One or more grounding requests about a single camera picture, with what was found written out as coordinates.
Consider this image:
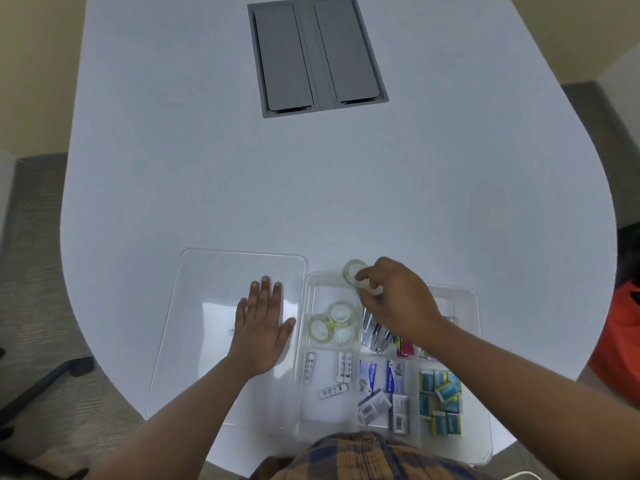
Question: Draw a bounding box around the person's left hand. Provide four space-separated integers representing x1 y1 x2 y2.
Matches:
227 276 297 378

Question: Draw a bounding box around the person's right hand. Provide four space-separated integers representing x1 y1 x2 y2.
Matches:
354 257 446 351

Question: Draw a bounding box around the person's left forearm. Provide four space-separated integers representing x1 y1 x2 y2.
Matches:
87 356 268 480

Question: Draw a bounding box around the person's right forearm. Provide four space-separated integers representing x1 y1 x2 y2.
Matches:
400 316 640 480

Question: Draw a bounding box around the clear plastic lid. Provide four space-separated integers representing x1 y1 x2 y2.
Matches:
145 248 308 436

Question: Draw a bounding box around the silver metal stapler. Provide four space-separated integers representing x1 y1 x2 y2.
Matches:
372 326 401 356
360 309 379 352

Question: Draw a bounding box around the clear plastic organizer box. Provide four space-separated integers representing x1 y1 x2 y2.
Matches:
294 271 494 466

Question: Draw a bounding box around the blue white staple box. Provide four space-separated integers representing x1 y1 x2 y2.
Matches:
358 360 379 396
357 389 393 425
386 359 406 396
391 394 411 436

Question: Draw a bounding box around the pile of teal small boxes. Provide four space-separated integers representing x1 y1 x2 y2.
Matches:
418 370 464 438

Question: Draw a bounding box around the orange blue plaid shirt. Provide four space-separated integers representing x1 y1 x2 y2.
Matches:
249 432 498 480

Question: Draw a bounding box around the black office chair base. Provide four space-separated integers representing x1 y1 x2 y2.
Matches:
0 347 96 480

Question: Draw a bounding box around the orange red bag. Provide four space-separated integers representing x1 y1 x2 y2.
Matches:
588 280 640 408

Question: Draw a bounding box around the black bag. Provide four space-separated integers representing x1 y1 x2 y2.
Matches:
616 222 640 296

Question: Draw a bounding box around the grey table cable hatch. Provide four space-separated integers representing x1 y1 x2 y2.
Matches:
247 0 390 119

